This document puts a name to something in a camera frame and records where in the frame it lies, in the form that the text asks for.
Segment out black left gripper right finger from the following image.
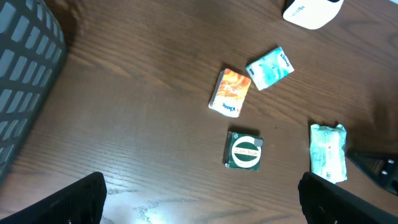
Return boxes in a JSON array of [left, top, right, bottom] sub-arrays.
[[298, 172, 397, 224]]

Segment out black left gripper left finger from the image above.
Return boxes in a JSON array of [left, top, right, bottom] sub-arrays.
[[1, 172, 107, 224]]

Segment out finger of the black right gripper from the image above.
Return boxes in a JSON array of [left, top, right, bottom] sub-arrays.
[[346, 151, 397, 196]]

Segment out green wet wipes pack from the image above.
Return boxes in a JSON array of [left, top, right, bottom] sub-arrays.
[[310, 124, 348, 184]]

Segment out dark green small box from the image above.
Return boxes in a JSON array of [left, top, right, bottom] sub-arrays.
[[223, 131, 264, 172]]

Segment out orange tissue pack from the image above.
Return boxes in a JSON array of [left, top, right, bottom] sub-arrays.
[[208, 68, 251, 118]]

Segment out green tissue pack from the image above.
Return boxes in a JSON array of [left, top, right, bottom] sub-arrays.
[[246, 47, 294, 91]]

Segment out white barcode scanner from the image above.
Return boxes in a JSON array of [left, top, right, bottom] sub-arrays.
[[282, 0, 344, 30]]

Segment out grey plastic shopping basket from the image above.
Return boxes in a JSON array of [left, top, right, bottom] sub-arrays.
[[1, 0, 67, 179]]

